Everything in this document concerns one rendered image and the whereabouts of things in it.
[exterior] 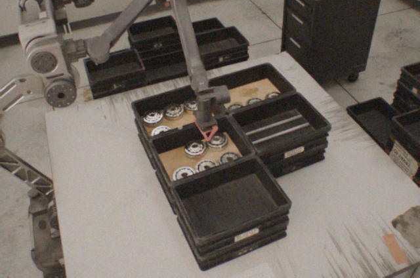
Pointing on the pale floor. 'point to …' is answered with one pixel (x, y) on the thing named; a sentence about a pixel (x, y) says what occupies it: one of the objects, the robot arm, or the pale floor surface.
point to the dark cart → (330, 24)
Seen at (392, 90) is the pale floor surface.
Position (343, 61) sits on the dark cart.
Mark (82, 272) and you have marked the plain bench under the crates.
